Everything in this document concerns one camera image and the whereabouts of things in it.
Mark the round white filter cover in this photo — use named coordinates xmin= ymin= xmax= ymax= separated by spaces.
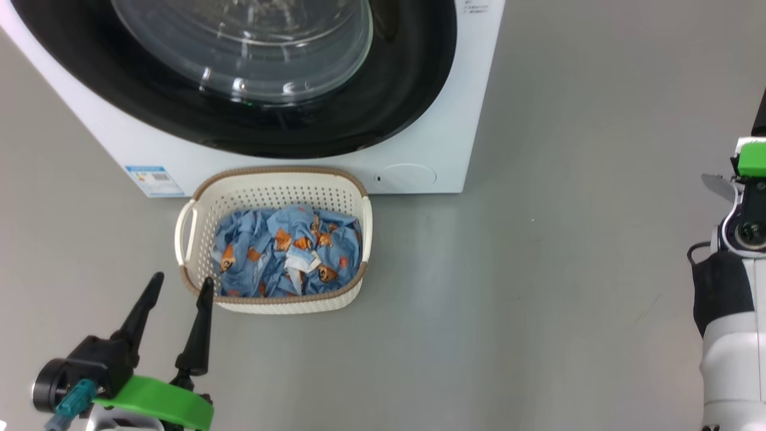
xmin=373 ymin=163 xmax=437 ymax=194

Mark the white front-load washing machine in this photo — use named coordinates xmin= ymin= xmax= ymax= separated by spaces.
xmin=0 ymin=0 xmax=506 ymax=198

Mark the blue garment with orange print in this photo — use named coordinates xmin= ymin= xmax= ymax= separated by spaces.
xmin=211 ymin=204 xmax=363 ymax=299

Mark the cream perforated plastic laundry basket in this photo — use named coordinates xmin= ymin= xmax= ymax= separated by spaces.
xmin=175 ymin=166 xmax=373 ymax=315

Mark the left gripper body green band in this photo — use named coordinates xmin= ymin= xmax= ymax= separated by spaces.
xmin=96 ymin=371 xmax=215 ymax=431

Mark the right cable with teal connector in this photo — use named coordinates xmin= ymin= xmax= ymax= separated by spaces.
xmin=686 ymin=241 xmax=714 ymax=268

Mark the blue white energy label sticker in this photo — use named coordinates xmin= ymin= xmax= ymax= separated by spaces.
xmin=125 ymin=165 xmax=186 ymax=198

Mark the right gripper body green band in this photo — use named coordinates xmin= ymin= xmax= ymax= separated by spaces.
xmin=730 ymin=138 xmax=766 ymax=205

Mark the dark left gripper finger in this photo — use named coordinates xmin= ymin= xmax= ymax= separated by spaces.
xmin=111 ymin=272 xmax=165 ymax=361
xmin=175 ymin=277 xmax=215 ymax=377

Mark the left cable with teal connector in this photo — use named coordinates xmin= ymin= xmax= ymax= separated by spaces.
xmin=44 ymin=378 xmax=98 ymax=431

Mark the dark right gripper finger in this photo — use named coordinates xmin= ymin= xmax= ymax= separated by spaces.
xmin=750 ymin=89 xmax=766 ymax=138

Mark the cable with teal connector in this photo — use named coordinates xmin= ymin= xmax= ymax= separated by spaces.
xmin=686 ymin=241 xmax=714 ymax=268
xmin=44 ymin=378 xmax=98 ymax=431

